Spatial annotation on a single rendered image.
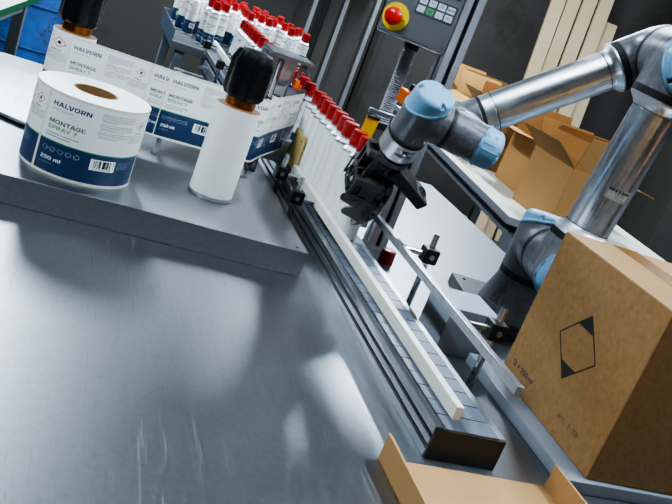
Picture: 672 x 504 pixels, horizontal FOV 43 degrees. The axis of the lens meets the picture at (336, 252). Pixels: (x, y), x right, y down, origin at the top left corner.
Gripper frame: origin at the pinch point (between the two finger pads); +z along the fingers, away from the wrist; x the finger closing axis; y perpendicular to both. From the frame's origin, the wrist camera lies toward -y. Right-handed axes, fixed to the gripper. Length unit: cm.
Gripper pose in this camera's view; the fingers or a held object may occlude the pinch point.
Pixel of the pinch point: (357, 219)
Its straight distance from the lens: 170.6
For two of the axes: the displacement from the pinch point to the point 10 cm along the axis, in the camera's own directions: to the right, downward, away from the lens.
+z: -4.2, 5.8, 7.0
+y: -9.1, -2.4, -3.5
